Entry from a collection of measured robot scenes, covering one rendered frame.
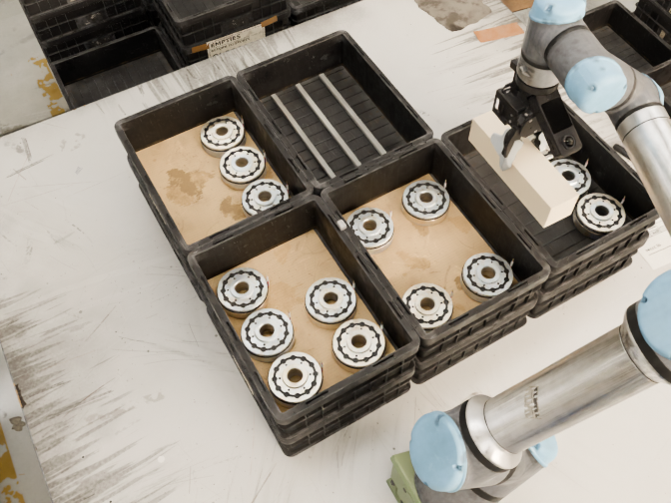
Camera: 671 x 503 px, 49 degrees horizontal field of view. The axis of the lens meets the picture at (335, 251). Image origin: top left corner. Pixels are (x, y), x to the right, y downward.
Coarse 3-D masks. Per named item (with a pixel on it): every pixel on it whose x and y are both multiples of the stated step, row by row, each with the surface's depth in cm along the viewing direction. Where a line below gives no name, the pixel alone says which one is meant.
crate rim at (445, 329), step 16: (432, 144) 158; (384, 160) 156; (400, 160) 157; (352, 176) 154; (464, 176) 153; (480, 192) 151; (496, 208) 149; (512, 224) 147; (352, 240) 145; (368, 256) 144; (544, 272) 140; (512, 288) 139; (528, 288) 140; (400, 304) 137; (480, 304) 137; (496, 304) 138; (416, 320) 136; (464, 320) 135; (432, 336) 134
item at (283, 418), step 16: (288, 208) 150; (320, 208) 150; (256, 224) 148; (224, 240) 147; (192, 256) 144; (368, 272) 143; (208, 288) 141; (384, 288) 139; (224, 320) 136; (400, 320) 136; (416, 336) 134; (240, 352) 133; (400, 352) 132; (256, 368) 131; (368, 368) 131; (384, 368) 132; (256, 384) 129; (336, 384) 129; (352, 384) 130; (272, 400) 128; (320, 400) 128; (288, 416) 126
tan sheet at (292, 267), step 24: (312, 240) 157; (240, 264) 154; (264, 264) 154; (288, 264) 154; (312, 264) 154; (336, 264) 154; (216, 288) 151; (288, 288) 151; (288, 312) 148; (360, 312) 148; (240, 336) 145; (264, 336) 145; (312, 336) 145; (384, 336) 145; (288, 408) 137
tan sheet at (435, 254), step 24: (456, 216) 160; (408, 240) 157; (432, 240) 157; (456, 240) 157; (480, 240) 157; (384, 264) 154; (408, 264) 154; (432, 264) 154; (456, 264) 153; (456, 288) 150; (456, 312) 147
